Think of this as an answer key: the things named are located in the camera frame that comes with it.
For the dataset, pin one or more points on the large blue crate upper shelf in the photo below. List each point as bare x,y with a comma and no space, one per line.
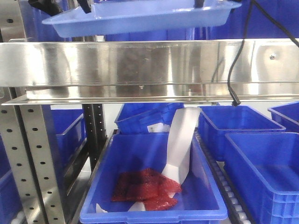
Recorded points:
286,12

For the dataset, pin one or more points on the blue bin with red wrap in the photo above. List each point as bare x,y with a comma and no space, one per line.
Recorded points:
199,202

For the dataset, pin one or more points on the steel shelf front rail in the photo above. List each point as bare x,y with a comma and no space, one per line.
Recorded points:
187,71

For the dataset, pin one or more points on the perforated steel upright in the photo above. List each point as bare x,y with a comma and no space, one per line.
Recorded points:
27,130

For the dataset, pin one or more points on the blue bin far side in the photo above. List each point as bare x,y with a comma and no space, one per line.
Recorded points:
287,115

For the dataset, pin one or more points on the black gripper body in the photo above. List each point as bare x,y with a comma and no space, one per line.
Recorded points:
50,7

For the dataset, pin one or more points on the blue plastic tray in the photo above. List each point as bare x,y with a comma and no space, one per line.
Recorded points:
183,14

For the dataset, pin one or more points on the blue bin rear centre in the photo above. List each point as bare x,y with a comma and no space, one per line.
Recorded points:
134,118

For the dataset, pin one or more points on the black perforated upright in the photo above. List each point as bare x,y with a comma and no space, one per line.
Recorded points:
95,131

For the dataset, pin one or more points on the blue bin behind upright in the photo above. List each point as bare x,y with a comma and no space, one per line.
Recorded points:
70,131

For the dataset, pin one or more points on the blue divided crate upper shelf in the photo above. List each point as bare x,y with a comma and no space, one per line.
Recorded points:
149,35

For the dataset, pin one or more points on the blue bin front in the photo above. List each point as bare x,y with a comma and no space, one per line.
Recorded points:
264,168

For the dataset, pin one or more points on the blue bin middle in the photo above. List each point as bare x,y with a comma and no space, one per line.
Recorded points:
216,121

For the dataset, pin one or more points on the white roller track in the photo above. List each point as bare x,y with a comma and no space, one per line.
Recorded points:
237,211

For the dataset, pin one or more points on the white label paper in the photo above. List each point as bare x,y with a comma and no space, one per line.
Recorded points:
158,128

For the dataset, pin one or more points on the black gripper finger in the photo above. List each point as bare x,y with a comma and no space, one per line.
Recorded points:
85,5
199,3

